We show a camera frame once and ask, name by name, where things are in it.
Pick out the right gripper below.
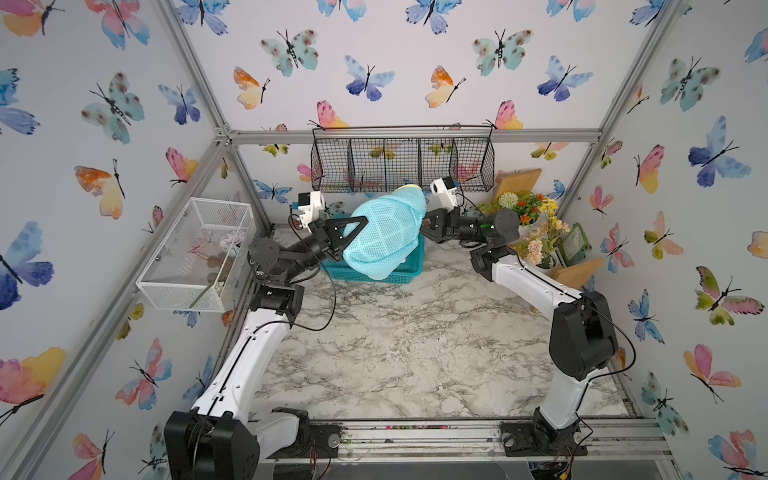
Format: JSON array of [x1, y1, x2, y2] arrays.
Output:
[[412, 213, 493, 250]]

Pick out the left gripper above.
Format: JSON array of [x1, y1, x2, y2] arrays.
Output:
[[282, 222, 365, 289]]

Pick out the teal mesh laundry bag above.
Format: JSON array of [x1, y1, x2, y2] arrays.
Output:
[[343, 184, 427, 271]]

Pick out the white pot yellow pink flowers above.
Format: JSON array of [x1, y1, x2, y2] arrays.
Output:
[[513, 198, 571, 270]]

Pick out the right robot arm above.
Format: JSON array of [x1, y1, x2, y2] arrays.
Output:
[[421, 208, 618, 431]]

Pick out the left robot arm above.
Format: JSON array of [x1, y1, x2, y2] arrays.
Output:
[[163, 216, 368, 479]]

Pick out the teal plastic basket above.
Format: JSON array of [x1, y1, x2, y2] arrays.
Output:
[[323, 235, 425, 285]]

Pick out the white pot orange flowers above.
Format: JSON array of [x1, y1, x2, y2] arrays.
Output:
[[486, 190, 551, 227]]

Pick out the green framed small board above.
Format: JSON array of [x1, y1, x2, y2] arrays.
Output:
[[558, 223, 592, 267]]

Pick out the wooden zigzag shelf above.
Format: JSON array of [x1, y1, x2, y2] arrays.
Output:
[[492, 169, 603, 291]]

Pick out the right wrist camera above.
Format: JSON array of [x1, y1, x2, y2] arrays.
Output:
[[430, 176, 459, 211]]

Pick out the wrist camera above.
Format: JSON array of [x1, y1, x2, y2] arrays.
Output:
[[295, 191, 325, 229], [430, 176, 459, 211]]

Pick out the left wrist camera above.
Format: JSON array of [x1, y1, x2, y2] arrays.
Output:
[[295, 191, 325, 229]]

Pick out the black wire wall basket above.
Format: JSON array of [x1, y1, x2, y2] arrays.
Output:
[[310, 125, 496, 193]]

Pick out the white mesh wall box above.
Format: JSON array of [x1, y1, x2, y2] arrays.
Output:
[[136, 197, 256, 313]]

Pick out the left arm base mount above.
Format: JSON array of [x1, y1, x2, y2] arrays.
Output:
[[247, 407, 342, 460]]

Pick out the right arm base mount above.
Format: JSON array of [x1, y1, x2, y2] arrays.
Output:
[[500, 411, 588, 457]]

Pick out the aluminium front rail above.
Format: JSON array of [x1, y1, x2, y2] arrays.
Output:
[[167, 418, 673, 464]]

